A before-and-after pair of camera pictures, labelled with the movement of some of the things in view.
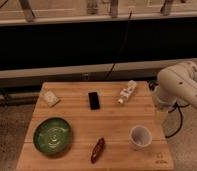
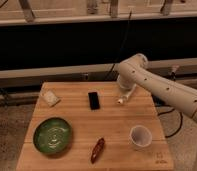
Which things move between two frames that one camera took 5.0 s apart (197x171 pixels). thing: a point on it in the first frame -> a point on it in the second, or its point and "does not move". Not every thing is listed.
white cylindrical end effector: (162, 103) -> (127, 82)
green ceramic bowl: (52, 136) does not move
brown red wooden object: (98, 150) does not move
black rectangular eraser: (94, 101) does not move
